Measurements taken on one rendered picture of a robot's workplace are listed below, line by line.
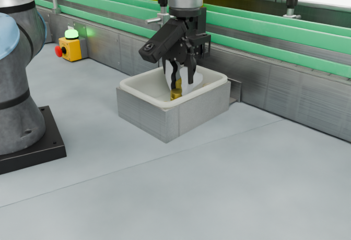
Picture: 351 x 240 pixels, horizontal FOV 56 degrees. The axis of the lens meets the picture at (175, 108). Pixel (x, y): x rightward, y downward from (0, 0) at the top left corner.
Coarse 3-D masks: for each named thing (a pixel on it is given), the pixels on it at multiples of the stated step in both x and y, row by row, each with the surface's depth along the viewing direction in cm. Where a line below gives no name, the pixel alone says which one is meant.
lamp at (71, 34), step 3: (69, 30) 114; (72, 30) 114; (75, 30) 115; (66, 33) 113; (69, 33) 113; (72, 33) 113; (75, 33) 114; (66, 36) 114; (69, 36) 113; (72, 36) 113; (75, 36) 114; (78, 36) 116; (66, 39) 114; (69, 39) 114; (72, 39) 114; (75, 39) 114
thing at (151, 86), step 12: (156, 72) 84; (204, 72) 85; (216, 72) 82; (120, 84) 76; (132, 84) 79; (144, 84) 82; (156, 84) 85; (216, 84) 76; (144, 96) 70; (156, 96) 86; (168, 96) 87; (192, 96) 71; (168, 108) 69
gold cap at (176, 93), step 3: (171, 90) 79; (174, 90) 79; (177, 90) 79; (180, 90) 79; (171, 93) 78; (174, 93) 78; (177, 93) 78; (180, 93) 78; (171, 96) 79; (174, 96) 78; (177, 96) 78; (180, 96) 78; (171, 99) 79; (174, 99) 78
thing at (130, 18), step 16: (48, 0) 131; (64, 0) 122; (80, 0) 113; (96, 0) 107; (80, 16) 117; (96, 16) 110; (112, 16) 104; (128, 16) 98; (144, 16) 92; (144, 32) 95
